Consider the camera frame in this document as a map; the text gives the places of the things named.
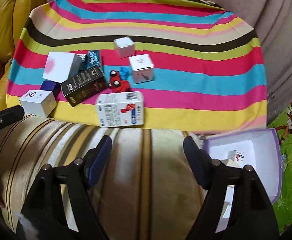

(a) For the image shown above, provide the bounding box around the white box with logo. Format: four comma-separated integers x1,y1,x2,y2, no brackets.
19,90,57,118

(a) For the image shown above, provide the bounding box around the colourful striped cloth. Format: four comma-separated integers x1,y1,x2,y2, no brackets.
6,0,267,133

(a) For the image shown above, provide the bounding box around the white medicine box red figure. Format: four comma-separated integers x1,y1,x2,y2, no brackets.
95,92,144,127

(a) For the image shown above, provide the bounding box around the black DORMI box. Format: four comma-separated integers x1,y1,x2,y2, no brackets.
61,66,107,107

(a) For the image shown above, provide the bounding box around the green cartoon play mat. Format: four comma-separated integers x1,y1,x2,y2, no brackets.
268,101,292,233

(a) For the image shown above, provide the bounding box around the red toy truck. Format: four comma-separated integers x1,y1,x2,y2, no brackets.
108,70,131,93

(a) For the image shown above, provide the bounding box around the white cube box with drawing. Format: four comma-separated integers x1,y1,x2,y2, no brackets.
128,54,155,84

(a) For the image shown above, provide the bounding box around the white medicine box blue label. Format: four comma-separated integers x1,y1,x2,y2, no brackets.
227,150,245,167

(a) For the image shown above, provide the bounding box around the striped beige sofa cushion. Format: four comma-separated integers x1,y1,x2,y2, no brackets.
0,114,207,240

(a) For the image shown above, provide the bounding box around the dark blue box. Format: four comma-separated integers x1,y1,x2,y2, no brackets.
40,80,61,98

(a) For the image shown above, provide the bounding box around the small white cube box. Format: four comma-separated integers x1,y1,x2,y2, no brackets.
113,36,135,58

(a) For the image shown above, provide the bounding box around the blue toy piece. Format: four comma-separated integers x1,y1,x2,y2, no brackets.
119,67,130,80

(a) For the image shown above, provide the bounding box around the teal holographic box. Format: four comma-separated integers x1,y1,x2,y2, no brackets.
80,50,102,70

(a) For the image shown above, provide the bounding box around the large white square box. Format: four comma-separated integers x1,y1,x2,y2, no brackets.
43,51,81,83

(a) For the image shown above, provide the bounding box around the purple storage box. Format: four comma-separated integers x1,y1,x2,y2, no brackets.
203,129,282,231

